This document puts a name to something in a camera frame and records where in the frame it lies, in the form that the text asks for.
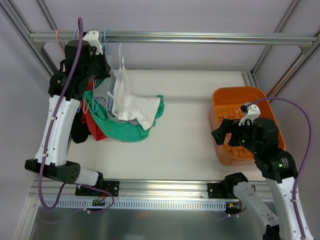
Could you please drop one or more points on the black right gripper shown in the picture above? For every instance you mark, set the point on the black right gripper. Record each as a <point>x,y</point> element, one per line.
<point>233,133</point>

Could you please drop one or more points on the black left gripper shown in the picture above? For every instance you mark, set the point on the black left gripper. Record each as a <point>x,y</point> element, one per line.
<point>100,66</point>

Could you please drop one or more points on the light blue wire hanger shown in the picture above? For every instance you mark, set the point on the light blue wire hanger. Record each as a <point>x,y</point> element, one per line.
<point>116,75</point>

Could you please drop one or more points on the white tank top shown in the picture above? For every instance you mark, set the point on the white tank top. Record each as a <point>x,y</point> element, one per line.
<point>128,106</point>

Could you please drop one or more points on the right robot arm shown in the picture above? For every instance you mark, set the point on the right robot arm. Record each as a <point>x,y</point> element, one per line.
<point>277,166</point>

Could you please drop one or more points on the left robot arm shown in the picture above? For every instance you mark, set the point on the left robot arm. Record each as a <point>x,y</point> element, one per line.
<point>81,65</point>

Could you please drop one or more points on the grey tank top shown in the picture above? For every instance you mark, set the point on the grey tank top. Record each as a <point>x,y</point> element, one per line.
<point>101,94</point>

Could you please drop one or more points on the red tank top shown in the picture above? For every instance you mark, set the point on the red tank top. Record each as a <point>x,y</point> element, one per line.
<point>95,131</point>

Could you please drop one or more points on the green tank top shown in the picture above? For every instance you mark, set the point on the green tank top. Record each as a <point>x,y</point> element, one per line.
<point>124,132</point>

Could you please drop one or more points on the black tank top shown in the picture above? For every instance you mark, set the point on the black tank top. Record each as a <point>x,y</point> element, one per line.
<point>79,131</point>

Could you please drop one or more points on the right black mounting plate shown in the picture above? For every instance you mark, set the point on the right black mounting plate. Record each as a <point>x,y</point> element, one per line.
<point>215,190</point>

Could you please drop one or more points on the black mounting plate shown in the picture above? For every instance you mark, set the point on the black mounting plate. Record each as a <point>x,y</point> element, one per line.
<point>107,185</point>
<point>215,190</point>

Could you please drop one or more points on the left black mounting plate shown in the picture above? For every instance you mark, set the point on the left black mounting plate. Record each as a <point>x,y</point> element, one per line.
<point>107,185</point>

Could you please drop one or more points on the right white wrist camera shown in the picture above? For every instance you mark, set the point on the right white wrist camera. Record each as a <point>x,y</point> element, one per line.
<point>250,113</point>

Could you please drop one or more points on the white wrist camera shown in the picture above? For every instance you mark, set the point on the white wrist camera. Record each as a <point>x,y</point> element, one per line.
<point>93,37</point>
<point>250,113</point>

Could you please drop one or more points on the aluminium hanging rail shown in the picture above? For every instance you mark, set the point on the aluminium hanging rail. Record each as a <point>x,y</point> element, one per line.
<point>261,39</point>

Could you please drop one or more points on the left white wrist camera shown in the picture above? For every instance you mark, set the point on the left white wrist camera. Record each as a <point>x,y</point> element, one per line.
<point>93,37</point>

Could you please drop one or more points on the pink wire hanger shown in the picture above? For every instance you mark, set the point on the pink wire hanger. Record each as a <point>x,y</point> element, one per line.
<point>85,105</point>
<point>59,41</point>

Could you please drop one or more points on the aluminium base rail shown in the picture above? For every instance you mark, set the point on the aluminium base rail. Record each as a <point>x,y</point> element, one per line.
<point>150,189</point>

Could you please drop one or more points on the slotted white cable duct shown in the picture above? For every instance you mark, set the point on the slotted white cable duct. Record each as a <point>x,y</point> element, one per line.
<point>90,203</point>

